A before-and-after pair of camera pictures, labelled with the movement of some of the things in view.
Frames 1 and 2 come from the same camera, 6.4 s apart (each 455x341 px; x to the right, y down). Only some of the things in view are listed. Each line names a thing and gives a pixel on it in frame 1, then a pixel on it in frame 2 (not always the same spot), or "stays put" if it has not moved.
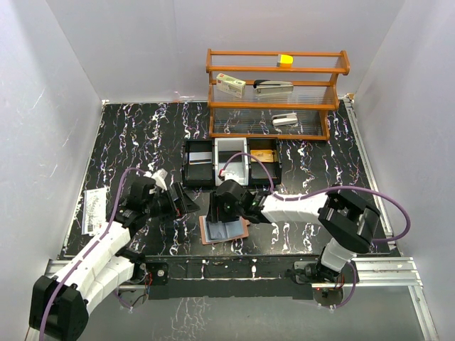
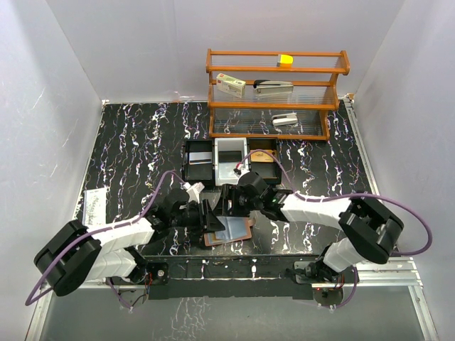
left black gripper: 178,199 to 206,214
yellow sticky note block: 284,61 stays put
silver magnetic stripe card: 200,158 stays put
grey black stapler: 269,87 stays put
